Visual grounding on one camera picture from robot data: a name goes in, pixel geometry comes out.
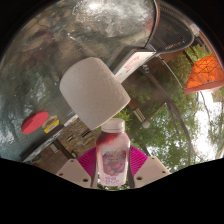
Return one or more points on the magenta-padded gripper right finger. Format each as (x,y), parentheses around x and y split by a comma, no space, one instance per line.
(151,170)

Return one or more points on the pink drink bottle white cap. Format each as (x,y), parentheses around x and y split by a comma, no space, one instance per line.
(112,153)

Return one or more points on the white textured cup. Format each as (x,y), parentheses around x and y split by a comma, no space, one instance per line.
(93,90)

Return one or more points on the orange canopy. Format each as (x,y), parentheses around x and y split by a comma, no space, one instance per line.
(205,73)

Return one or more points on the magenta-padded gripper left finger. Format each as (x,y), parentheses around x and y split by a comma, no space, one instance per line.
(73,173)

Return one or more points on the small yellow card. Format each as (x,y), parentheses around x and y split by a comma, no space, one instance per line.
(51,126)

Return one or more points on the flat round red coaster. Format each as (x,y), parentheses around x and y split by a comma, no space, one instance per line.
(34,122)

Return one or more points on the blue yellow striped cone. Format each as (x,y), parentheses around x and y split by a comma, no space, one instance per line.
(145,68)

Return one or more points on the black laptop with stickers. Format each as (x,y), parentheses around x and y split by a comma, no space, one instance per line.
(40,146)

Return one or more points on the globe lamp post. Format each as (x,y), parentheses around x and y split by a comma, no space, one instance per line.
(140,115)

